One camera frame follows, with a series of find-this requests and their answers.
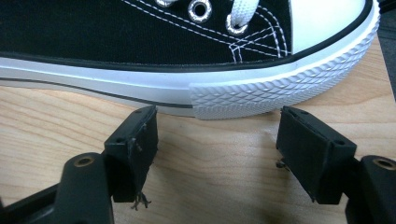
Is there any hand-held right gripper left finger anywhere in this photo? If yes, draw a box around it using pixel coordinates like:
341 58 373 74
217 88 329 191
103 105 159 203

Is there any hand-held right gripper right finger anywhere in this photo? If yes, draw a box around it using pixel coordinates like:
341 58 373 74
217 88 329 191
276 105 358 205

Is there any black white canvas sneaker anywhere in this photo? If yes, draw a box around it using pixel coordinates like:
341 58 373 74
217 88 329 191
0 0 381 120

